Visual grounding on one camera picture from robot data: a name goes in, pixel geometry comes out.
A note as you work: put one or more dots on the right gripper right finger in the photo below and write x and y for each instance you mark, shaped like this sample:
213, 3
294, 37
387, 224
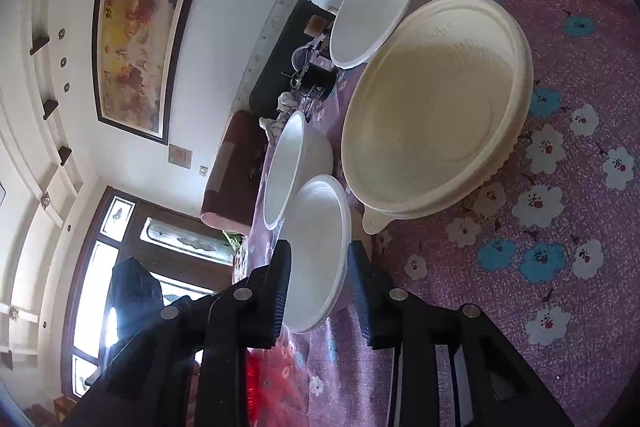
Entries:
491, 383

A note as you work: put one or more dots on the cream bowl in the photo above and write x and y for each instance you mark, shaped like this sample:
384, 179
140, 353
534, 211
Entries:
437, 111

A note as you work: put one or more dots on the large white bowl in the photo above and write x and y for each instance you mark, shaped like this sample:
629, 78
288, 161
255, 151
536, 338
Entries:
302, 152

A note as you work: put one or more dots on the wooden glass door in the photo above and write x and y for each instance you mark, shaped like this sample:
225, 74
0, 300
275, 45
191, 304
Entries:
186, 257

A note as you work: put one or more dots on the framed horse painting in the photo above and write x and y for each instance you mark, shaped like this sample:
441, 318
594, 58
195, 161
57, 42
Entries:
135, 47

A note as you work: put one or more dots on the purple floral tablecloth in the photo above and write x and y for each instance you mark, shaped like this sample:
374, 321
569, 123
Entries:
548, 247

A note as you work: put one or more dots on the small wall plaque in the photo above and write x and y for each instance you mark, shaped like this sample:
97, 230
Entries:
179, 156

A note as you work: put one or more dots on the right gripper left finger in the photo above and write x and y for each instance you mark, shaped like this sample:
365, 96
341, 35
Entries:
188, 362

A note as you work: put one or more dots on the maroon armchair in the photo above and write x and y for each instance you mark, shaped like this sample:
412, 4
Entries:
232, 188

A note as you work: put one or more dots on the large red pleated plate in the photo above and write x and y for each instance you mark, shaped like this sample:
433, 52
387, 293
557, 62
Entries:
254, 380

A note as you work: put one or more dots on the black battery charger device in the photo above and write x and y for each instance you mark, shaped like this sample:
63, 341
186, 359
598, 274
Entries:
314, 74

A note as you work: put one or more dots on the white work gloves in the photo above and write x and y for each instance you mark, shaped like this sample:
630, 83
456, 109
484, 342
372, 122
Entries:
273, 127

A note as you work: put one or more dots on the green cloth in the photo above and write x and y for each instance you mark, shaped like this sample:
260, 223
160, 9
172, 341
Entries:
235, 240

